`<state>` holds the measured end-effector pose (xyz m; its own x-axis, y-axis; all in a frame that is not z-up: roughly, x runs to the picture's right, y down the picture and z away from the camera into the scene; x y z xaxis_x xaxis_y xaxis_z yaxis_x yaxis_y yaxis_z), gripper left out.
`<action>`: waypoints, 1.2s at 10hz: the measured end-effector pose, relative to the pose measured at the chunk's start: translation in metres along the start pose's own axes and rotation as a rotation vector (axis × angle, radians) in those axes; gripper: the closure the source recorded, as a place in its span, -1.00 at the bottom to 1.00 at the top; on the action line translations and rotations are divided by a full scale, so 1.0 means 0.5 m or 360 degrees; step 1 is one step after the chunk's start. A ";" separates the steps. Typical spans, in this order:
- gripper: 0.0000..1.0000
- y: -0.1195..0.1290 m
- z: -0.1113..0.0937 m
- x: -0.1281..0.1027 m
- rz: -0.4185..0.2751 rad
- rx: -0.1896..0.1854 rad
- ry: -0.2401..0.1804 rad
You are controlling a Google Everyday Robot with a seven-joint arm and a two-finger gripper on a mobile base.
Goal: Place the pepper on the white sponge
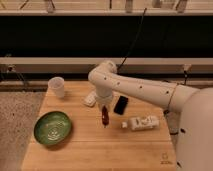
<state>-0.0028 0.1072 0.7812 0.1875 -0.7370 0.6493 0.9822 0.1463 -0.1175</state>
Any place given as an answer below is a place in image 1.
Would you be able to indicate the white sponge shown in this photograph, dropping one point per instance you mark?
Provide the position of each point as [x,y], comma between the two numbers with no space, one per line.
[90,99]

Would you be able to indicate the white plastic cup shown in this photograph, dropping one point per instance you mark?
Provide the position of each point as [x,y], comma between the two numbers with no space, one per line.
[56,84]

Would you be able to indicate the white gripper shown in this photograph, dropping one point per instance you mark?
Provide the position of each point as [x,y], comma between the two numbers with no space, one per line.
[104,102]

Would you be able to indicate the black rectangular block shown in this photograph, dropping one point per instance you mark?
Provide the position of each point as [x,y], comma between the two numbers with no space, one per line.
[121,105]

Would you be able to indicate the wooden table board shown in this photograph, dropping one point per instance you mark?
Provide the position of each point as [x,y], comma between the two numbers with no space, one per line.
[94,147]

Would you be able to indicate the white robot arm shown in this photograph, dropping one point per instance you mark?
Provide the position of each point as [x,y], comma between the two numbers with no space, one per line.
[194,150]

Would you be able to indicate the green bowl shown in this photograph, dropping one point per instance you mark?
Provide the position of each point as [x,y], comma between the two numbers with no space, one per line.
[52,128]

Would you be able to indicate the white plastic bottle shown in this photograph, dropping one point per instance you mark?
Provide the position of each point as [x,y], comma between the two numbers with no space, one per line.
[141,123]

